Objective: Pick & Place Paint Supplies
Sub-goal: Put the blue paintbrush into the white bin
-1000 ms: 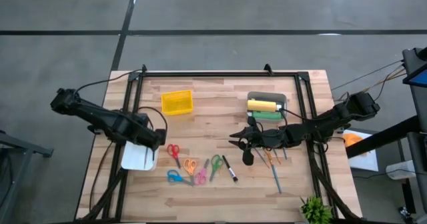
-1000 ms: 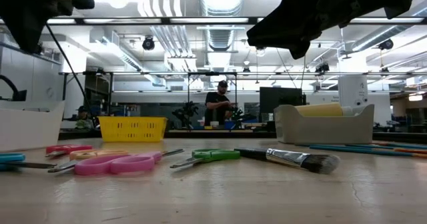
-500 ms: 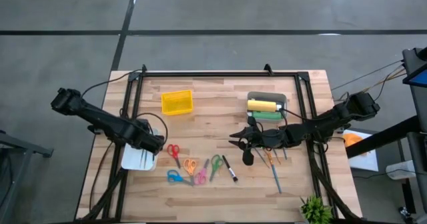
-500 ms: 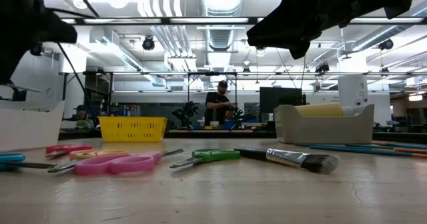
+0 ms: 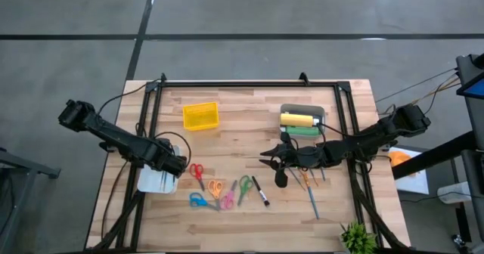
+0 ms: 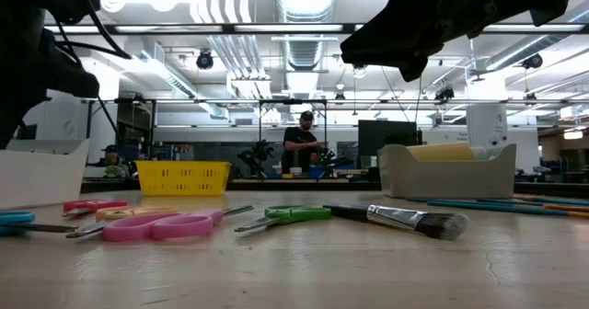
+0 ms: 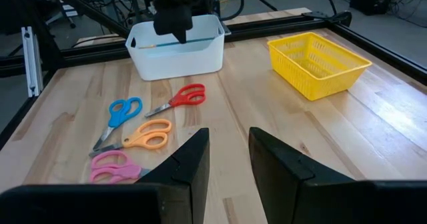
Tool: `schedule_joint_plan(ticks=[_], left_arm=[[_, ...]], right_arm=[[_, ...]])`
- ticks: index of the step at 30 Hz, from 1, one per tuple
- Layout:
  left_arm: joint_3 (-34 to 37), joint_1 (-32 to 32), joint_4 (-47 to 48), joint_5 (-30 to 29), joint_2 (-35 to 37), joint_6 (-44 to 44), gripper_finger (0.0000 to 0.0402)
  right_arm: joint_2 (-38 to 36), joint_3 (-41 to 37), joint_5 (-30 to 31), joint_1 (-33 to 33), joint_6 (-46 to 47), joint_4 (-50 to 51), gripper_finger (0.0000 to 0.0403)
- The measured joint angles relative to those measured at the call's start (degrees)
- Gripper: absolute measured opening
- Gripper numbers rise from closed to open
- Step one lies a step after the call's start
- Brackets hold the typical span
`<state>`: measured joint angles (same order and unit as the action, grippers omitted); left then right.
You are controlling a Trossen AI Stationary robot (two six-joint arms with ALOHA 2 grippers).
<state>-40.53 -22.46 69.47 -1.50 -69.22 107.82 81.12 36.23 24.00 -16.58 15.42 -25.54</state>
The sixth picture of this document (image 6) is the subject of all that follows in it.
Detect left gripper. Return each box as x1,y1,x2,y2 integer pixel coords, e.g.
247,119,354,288
0,23,101,151

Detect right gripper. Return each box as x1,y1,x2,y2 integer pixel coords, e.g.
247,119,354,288
339,0,536,84

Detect black overhead rig beam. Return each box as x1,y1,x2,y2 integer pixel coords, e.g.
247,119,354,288
98,22,589,36

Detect white plastic bin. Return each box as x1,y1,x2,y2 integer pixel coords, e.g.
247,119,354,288
0,138,91,211

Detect black monitor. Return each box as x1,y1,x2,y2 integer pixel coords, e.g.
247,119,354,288
357,119,423,159

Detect person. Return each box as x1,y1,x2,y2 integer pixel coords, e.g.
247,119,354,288
89,143,133,180
281,109,324,175

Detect grey plastic bin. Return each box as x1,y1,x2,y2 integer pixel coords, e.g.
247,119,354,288
376,143,518,200

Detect wide black paintbrush silver ferrule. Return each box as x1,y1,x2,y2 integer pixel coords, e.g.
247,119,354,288
322,202,470,242

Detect yellow plastic mesh basket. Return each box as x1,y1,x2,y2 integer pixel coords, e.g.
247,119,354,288
134,160,233,198

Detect blue handled scissors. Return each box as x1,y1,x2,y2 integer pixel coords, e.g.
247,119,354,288
0,211,79,236

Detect black left arm base cable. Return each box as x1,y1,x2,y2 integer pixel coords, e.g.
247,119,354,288
97,97,124,156

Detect red handled scissors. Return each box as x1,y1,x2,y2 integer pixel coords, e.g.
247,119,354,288
62,199,130,219

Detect black ceiling camera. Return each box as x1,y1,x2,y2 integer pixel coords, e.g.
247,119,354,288
195,50,215,71
522,52,544,70

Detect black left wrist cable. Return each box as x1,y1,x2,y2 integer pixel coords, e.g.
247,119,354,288
54,0,133,61

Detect orange handled scissors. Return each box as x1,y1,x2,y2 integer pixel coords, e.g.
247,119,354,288
64,205,179,240

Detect green handled scissors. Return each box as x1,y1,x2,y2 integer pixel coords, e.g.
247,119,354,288
233,204,333,234

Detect black background rig frame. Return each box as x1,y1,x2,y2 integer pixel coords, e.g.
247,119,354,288
81,97,589,181

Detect pink handled scissors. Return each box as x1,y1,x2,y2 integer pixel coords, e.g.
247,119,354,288
101,204,256,244

